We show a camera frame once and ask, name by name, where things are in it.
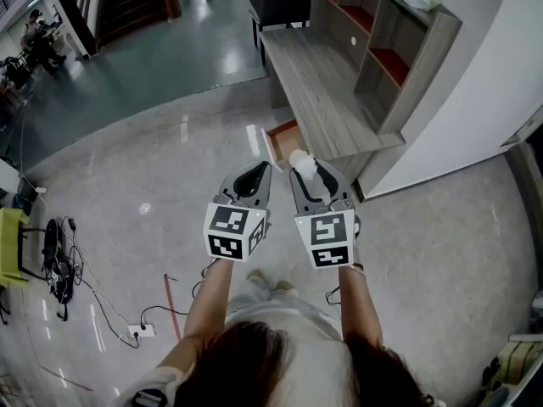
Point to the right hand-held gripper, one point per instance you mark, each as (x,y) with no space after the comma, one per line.
(328,238)

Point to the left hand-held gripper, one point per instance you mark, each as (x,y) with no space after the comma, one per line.
(231,231)

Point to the white fluffy small item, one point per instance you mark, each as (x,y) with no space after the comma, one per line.
(304,163)

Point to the wooden desk drawer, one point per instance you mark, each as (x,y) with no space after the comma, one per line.
(285,140)

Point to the person's right forearm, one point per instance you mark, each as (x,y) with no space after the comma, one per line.
(358,308)

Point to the person's left forearm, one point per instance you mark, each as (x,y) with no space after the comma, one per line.
(208,299)

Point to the grey wooden desk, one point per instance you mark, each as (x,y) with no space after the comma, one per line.
(316,85)

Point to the dark wristband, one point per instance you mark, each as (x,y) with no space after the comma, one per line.
(359,266)

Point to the person's light shoe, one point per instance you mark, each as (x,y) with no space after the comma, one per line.
(255,275)
(285,286)

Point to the person's grey trousers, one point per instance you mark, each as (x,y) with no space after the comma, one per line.
(254,299)

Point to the red floor strip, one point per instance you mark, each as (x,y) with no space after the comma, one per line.
(173,308)

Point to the person's white shirt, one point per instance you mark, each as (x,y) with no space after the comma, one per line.
(314,354)

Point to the wooden shelf unit red insides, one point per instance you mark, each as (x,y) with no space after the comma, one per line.
(394,36)

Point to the white power strip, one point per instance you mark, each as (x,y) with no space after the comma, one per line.
(142,330)

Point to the black chair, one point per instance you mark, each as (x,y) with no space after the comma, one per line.
(280,0)

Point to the white power adapter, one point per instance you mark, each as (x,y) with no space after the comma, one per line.
(41,190)

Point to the black equipment pile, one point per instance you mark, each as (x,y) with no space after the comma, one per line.
(57,269)

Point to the dark wooden staircase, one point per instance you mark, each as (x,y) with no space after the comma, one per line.
(131,2)

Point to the yellow-green chair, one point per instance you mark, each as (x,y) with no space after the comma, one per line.
(10,244)

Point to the black shoe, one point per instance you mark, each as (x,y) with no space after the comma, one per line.
(490,373)

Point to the stack of cardboard boxes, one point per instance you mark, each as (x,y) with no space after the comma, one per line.
(519,360)

